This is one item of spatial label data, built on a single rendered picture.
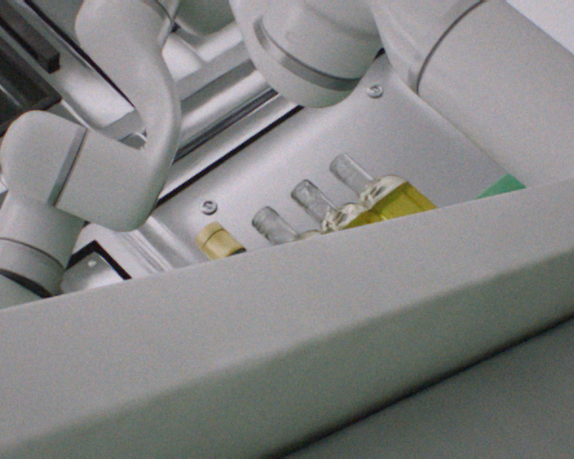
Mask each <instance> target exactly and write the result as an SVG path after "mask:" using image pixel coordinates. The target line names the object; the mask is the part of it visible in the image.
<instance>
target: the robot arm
mask: <svg viewBox="0 0 574 459"><path fill-rule="evenodd" d="M234 20H236V22H237V25H238V29H239V31H240V33H241V36H242V39H243V42H245V44H246V47H247V49H248V53H249V55H250V57H251V59H252V61H253V63H254V66H255V68H256V69H257V70H258V71H259V73H261V76H262V77H263V78H264V79H265V81H266V82H267V83H268V84H269V85H271V86H272V87H273V89H274V90H276V91H277V92H278V93H279V94H281V95H282V96H284V97H286V98H287V99H289V100H290V101H291V102H293V103H295V104H298V105H300V106H304V107H310V108H327V107H331V106H335V105H337V104H339V103H341V102H342V101H343V100H344V99H345V98H348V97H349V96H350V95H351V94H352V92H353V91H354V90H355V88H356V86H357V85H359V83H360V82H361V80H362V79H363V77H364V74H365V72H366V70H367V69H368V67H369V65H371V63H372V61H373V59H374V58H375V56H376V54H377V53H378V51H379V49H380V47H381V46H382V45H383V44H384V47H385V49H386V54H387V57H388V59H389V61H390V63H391V66H392V68H393V70H394V71H396V73H397V75H398V76H399V78H400V79H401V80H402V81H403V83H404V84H405V85H406V86H407V87H408V88H409V89H410V90H411V92H412V93H413V94H415V95H416V96H417V97H418V98H420V99H422V100H423V101H425V102H426V104H427V105H428V106H429V107H430V108H433V109H434V110H435V111H436V112H437V113H439V114H440V116H441V117H442V118H443V119H444V120H447V121H448V122H449V123H450V124H451V125H453V126H454V127H455V129H456V130H458V131H460V132H461V133H462V134H463V135H464V136H465V137H467V138H468V139H469V140H471V142H473V143H474V144H475V145H476V146H477V147H478V148H480V149H481V150H483V151H484V152H485V154H486V155H488V156H489V157H490V158H491V159H492V160H495V161H496V162H497V163H498V164H499V165H501V167H502V168H503V169H504V170H505V171H508V172H509V173H510V174H511V175H512V176H513V177H515V178H516V180H517V181H519V182H520V183H521V184H523V185H524V186H525V187H526V188H527V187H532V186H540V185H545V184H550V183H555V182H558V181H563V180H568V178H572V177H574V54H573V53H572V52H570V51H569V50H568V49H567V48H566V47H565V46H564V45H562V44H560V42H559V41H558V40H556V39H555V38H554V37H553V36H551V35H549V34H548V33H546V32H545V31H544V29H542V28H541V27H540V26H538V25H536V24H535V23H534V22H533V21H531V20H530V19H529V17H527V16H525V15H524V14H523V13H521V12H520V11H519V10H517V9H516V8H514V7H512V5H511V4H510V3H509V2H507V1H506V0H85V1H84V4H82V6H81V8H80V10H79V13H78V15H77V21H76V34H77V39H78V42H79V44H80V46H81V47H83V49H84V50H85V51H86V53H87V54H88V55H89V56H90V57H91V58H92V60H93V61H94V62H96V63H97V65H98V66H99V67H100V68H101V69H102V70H103V71H104V72H105V73H106V74H107V75H109V77H110V78H111V79H112V81H113V82H114V83H115V84H116V85H117V86H118V87H120V88H121V90H122V91H123V93H124V94H125V95H126V96H127V97H128V98H129V99H130V102H132V103H133V104H134V106H135V107H136V108H137V110H138V112H139V113H140V116H141V118H142V120H143V121H144V124H145V129H146V134H147V142H146V146H145V150H144V153H142V151H140V150H137V149H135V148H133V147H129V146H127V145H125V144H122V143H120V142H115V141H113V139H111V138H108V137H105V136H103V135H101V134H99V133H97V132H93V131H91V130H89V129H88V130H87V129H86V128H84V126H82V125H78V124H76V123H74V122H71V121H69V120H65V119H63V118H61V117H57V116H55V114H52V113H49V112H44V111H30V112H27V113H25V114H23V115H22V117H20V118H18V119H17V120H16V121H14V122H13V123H12V124H11V126H10V129H8V131H7V133H6V135H5V137H4V140H3V142H2V145H1V149H0V164H1V165H2V171H3V176H4V180H5V183H6V185H7V187H8V188H9V190H10V192H9V194H7V196H6V199H5V201H4V203H3V206H2V208H1V210H0V310H1V309H5V308H10V307H14V306H18V305H23V303H28V302H32V301H37V300H41V299H46V298H51V297H55V296H60V295H66V291H64V290H63V289H61V287H60V285H61V283H62V282H63V275H64V272H65V270H66V266H67V264H68V261H70V259H71V256H72V253H73V250H74V248H75V246H76V243H77V239H78V237H79V234H80V232H81V231H82V228H83V226H84V223H85V221H89V222H91V223H94V224H97V225H99V226H102V227H104V228H108V229H110V230H112V231H116V232H123V233H125V232H132V231H135V230H137V229H138V228H139V227H141V226H142V225H144V224H145V223H146V222H147V220H148V219H149V218H150V217H151V214H152V211H153V210H154V208H155V206H157V203H158V201H159V199H160V196H161V193H162V191H163V189H164V187H165V182H166V176H167V173H169V170H170V169H171V166H172V162H173V159H174V156H175V154H176V150H177V147H178V143H179V139H180V133H182V109H180V102H179V97H178V93H177V88H176V85H175V82H174V79H173V76H172V73H171V72H170V69H168V67H167V65H166V61H165V58H164V56H163V51H164V46H165V44H166V41H167V38H168V35H169V34H170V33H171V30H172V27H173V24H174V21H175V22H176V23H177V24H178V25H180V27H181V28H183V29H184V30H185V31H187V32H188V33H191V34H195V35H210V34H213V33H216V32H220V31H221V30H223V29H224V28H226V27H227V25H228V24H230V23H231V22H232V21H234Z"/></svg>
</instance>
